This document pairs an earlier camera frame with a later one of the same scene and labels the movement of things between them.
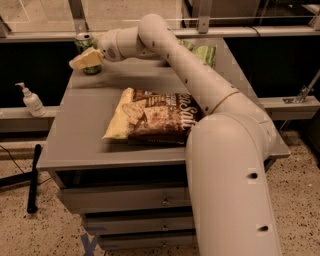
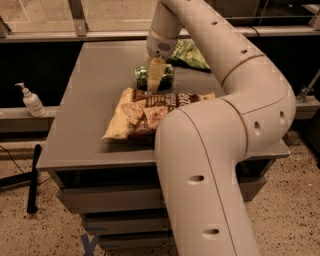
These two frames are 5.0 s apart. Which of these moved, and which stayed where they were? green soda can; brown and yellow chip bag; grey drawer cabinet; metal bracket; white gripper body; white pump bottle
Moved: green soda can; white gripper body
Stayed: grey drawer cabinet; white pump bottle; brown and yellow chip bag; metal bracket
